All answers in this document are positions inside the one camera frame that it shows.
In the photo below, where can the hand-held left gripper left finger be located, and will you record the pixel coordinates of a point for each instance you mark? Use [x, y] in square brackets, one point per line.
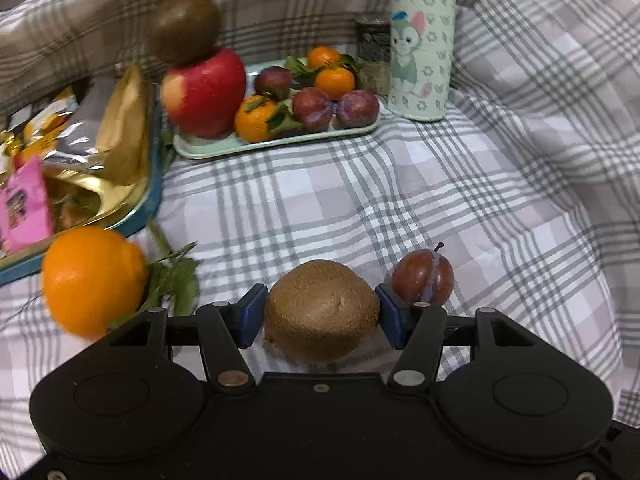
[251, 317]

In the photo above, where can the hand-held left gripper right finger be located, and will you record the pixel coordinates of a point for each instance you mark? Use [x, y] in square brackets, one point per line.
[392, 317]

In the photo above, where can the brown kiwi fruit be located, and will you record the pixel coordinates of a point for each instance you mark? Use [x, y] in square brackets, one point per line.
[182, 27]
[320, 310]

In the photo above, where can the light green fruit tray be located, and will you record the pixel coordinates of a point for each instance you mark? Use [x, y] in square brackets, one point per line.
[225, 147]

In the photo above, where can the dark red plum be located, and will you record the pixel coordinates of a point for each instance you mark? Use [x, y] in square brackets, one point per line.
[272, 82]
[422, 277]
[312, 109]
[357, 109]

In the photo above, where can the grey plaid blanket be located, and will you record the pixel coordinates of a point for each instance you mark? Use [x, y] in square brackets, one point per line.
[350, 195]

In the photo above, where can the gold and blue snack tin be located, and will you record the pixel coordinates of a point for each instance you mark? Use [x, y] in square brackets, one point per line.
[135, 215]

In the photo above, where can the large orange with leaves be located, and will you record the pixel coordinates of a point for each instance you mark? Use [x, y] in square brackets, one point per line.
[92, 282]

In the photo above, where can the small mandarin orange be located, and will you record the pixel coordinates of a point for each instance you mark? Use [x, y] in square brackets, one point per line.
[252, 120]
[335, 84]
[322, 57]

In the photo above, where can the brown paper snack packet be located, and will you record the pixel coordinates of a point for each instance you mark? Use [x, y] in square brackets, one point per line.
[125, 130]

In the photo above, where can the red apple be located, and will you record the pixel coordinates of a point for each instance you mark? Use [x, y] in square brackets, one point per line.
[205, 92]

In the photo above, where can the pink snack packet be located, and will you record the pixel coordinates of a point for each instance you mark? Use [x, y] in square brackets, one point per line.
[22, 210]

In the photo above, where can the silver foil snack packet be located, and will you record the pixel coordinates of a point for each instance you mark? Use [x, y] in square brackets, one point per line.
[75, 135]

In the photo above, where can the white cartoon print bottle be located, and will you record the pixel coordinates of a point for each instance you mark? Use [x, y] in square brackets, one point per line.
[422, 50]

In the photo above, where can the dark glass jar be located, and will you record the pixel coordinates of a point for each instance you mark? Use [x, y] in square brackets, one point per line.
[372, 45]

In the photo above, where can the yellow snack packet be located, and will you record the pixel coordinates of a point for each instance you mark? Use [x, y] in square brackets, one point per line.
[47, 120]

